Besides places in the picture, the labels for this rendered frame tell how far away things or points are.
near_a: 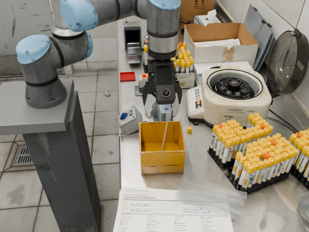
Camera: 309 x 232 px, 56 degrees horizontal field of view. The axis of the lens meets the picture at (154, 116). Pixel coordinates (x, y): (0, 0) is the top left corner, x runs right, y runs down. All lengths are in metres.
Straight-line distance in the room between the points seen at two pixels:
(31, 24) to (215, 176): 2.38
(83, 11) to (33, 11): 2.27
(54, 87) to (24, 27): 1.90
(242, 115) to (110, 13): 0.58
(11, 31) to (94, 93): 0.92
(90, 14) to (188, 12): 1.31
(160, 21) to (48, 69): 0.54
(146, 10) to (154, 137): 0.44
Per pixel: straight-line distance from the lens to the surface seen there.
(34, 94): 1.14
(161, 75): 0.72
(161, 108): 0.98
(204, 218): 0.82
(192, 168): 0.93
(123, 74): 1.36
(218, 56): 1.32
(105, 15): 0.68
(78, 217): 1.64
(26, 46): 1.08
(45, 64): 1.08
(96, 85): 2.91
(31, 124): 1.09
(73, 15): 0.65
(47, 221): 1.95
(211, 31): 1.53
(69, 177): 1.38
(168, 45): 0.70
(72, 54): 1.12
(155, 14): 0.67
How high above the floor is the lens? 1.58
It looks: 40 degrees down
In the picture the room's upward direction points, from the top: straight up
